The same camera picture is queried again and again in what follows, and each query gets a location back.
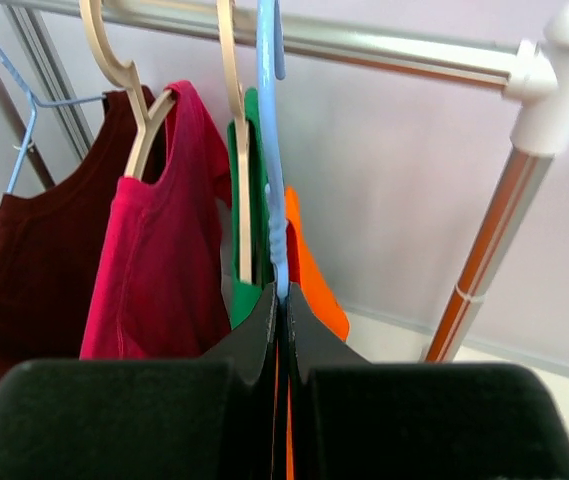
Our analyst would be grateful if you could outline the pink t-shirt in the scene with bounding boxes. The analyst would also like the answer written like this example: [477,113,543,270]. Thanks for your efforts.
[80,80,232,360]

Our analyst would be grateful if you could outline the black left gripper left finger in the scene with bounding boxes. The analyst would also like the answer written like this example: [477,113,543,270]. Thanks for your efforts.
[0,286,278,479]

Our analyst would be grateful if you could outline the green t-shirt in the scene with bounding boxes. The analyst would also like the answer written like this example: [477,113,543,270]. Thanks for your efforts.
[227,87,275,329]

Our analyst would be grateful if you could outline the beige hanger of pink shirt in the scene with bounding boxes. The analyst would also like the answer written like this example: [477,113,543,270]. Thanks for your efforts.
[79,0,175,180]

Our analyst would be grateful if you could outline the beige hanger of green shirt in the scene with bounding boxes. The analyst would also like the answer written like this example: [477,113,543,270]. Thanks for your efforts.
[216,0,253,283]

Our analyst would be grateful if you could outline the blue hanger of maroon shirt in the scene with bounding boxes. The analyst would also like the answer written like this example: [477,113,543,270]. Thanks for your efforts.
[0,9,108,196]

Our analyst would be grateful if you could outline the maroon t-shirt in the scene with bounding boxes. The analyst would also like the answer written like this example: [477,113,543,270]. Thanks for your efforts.
[0,84,158,416]

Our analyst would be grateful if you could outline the orange t-shirt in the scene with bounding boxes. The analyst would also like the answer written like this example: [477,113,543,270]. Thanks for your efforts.
[272,185,351,480]

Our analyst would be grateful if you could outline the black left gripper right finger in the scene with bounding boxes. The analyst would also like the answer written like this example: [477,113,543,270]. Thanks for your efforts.
[286,285,569,479]

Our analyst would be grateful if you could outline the white metal clothes rack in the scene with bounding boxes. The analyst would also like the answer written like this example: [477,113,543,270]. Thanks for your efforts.
[0,0,569,364]

